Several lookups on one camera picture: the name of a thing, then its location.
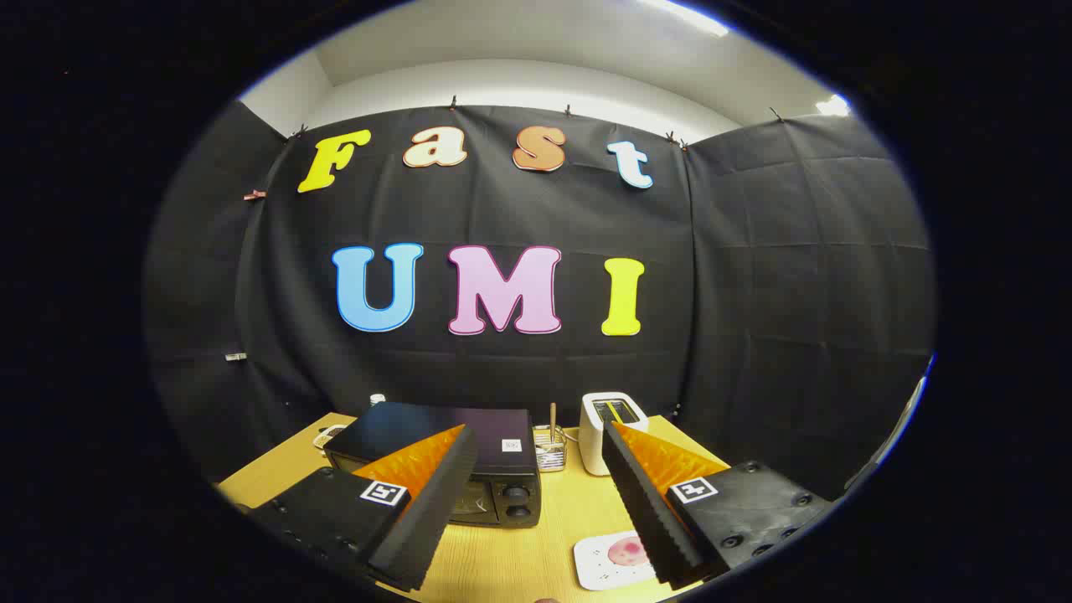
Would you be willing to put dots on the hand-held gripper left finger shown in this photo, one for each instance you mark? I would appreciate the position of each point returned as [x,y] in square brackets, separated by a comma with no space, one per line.
[435,502]

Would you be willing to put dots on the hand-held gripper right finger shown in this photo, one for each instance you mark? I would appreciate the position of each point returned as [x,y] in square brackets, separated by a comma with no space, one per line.
[645,511]

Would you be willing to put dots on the pink ham slice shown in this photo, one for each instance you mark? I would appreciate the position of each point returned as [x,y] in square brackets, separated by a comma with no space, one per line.
[626,551]

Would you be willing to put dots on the white square plate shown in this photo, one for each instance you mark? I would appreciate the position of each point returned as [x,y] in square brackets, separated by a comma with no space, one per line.
[595,565]

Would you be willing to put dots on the black toaster oven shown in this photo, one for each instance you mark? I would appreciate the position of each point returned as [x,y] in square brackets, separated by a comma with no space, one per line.
[494,427]

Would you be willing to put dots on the white pop-up toaster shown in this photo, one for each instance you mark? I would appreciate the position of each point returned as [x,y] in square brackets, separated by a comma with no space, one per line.
[593,440]

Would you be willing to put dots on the wooden stick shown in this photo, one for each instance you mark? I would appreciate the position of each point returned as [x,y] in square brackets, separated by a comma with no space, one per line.
[553,419]

